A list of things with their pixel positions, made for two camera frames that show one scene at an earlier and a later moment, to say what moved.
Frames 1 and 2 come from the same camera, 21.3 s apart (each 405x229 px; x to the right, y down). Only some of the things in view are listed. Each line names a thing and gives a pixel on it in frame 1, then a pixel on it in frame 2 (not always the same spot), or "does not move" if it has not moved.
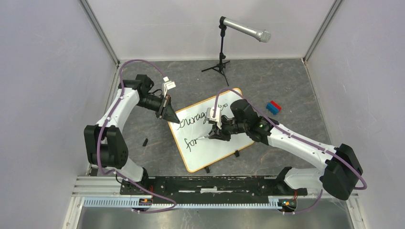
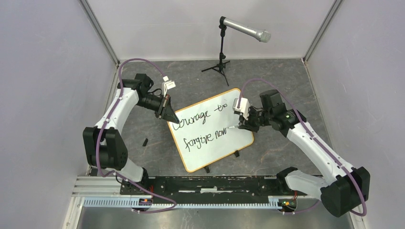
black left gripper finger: (169, 109) does not move
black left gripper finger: (171, 116) does not move
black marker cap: (145, 142) does not move
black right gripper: (216, 132) to (248, 124)
